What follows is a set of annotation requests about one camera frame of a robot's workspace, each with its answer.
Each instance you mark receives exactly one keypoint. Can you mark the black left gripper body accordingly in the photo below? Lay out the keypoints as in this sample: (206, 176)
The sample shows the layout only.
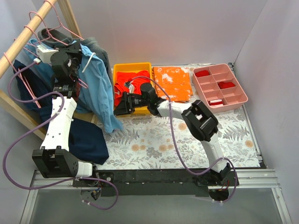
(73, 49)

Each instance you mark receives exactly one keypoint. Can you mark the pink wire hanger with navy shorts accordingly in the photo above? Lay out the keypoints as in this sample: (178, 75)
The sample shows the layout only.
(25, 86)

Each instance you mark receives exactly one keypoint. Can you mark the red cloth in organizer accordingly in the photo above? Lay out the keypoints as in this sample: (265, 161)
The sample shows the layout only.
(225, 85)
(202, 73)

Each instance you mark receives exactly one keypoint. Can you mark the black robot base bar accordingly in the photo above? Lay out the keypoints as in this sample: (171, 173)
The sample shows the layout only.
(163, 182)

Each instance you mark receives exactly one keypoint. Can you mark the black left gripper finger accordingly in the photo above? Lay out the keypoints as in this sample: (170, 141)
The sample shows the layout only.
(74, 48)
(77, 59)

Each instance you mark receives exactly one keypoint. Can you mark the yellow plastic tray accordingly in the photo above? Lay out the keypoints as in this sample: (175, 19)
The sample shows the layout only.
(134, 67)

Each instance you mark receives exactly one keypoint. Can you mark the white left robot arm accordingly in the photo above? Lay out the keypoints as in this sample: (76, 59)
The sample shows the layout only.
(54, 159)

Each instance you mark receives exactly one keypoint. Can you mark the pink wire hanger with grey shorts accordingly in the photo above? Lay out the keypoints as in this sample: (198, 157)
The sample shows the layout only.
(65, 32)

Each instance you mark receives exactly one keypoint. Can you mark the navy blue shorts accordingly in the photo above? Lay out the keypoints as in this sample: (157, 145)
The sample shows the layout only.
(86, 140)

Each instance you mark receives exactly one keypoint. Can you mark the orange bleached denim shorts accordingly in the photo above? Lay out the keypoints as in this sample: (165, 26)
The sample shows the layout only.
(175, 81)

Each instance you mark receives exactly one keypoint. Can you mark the grey sweat shorts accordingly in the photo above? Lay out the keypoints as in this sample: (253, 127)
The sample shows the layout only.
(90, 42)

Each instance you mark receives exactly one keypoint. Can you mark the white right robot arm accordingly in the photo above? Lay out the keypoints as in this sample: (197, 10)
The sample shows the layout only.
(201, 122)

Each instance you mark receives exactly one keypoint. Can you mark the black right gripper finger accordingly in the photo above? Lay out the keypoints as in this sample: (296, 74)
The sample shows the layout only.
(126, 98)
(122, 109)

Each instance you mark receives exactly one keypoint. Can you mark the red white item in organizer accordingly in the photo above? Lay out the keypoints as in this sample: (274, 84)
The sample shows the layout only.
(216, 102)

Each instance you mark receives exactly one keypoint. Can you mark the bright orange shorts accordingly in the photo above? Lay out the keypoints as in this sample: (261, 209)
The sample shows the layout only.
(122, 78)

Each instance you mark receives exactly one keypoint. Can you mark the light blue shorts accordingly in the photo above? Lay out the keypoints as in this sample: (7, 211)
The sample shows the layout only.
(100, 92)

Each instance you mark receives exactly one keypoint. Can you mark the wooden clothes rack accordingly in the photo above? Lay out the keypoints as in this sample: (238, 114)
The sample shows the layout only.
(18, 9)

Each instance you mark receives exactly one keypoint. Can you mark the pink compartment organizer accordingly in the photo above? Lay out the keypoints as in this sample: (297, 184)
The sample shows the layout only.
(218, 88)

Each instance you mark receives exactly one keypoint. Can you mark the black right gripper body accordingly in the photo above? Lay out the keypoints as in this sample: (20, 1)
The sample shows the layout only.
(126, 104)

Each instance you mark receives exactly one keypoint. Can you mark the floral table mat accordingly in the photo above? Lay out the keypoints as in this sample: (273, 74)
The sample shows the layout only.
(146, 142)

